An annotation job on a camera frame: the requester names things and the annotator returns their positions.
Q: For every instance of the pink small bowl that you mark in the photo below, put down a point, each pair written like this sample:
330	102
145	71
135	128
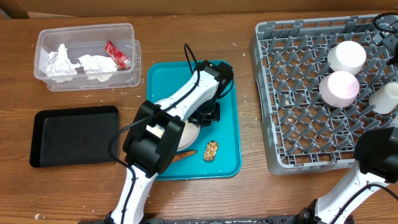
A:
339	89

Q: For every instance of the white cup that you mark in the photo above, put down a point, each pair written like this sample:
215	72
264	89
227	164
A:
385	99

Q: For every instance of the grey dishwasher rack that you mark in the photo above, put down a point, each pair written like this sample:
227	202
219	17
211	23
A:
301	132

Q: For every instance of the black plastic bin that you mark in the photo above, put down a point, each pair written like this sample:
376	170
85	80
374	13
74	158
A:
74	136

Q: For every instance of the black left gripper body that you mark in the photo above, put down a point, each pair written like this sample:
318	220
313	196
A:
209	111

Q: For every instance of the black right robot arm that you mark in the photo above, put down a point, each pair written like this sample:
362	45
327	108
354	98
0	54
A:
375	167

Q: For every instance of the clear plastic bin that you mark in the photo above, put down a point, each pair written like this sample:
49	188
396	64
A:
90	40

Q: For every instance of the light green bowl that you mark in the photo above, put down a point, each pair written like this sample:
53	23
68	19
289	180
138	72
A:
347	56

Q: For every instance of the large pink plate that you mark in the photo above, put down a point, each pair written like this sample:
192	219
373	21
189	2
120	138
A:
189	135

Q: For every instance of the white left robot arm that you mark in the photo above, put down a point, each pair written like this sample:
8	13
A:
152	139

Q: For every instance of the white paper napkin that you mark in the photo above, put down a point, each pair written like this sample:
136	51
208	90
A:
57	64

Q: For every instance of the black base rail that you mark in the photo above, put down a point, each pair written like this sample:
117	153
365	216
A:
275	219

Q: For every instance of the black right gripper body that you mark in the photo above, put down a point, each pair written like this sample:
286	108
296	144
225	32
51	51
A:
391	32

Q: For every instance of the red snack wrapper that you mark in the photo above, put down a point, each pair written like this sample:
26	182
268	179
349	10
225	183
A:
122	61

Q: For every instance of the teal serving tray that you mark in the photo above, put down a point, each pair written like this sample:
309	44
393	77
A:
164	79

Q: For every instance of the brown food scrap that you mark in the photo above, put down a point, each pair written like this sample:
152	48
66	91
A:
210	151

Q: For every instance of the orange carrot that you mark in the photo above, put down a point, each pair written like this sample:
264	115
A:
182	155

